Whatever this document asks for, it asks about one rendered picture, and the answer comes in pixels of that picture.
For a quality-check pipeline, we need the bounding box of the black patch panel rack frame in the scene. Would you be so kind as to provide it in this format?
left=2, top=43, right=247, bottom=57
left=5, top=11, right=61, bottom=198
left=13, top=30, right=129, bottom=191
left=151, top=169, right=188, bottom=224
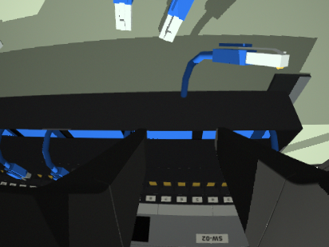
left=0, top=74, right=311, bottom=247

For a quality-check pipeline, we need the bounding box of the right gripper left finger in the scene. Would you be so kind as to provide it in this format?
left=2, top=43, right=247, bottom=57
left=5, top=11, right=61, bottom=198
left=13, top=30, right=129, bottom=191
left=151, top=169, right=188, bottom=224
left=0, top=129, right=148, bottom=247

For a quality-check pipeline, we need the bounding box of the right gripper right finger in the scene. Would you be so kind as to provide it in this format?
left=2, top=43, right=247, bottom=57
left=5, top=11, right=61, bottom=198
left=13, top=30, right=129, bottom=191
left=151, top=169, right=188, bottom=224
left=215, top=127, right=329, bottom=247

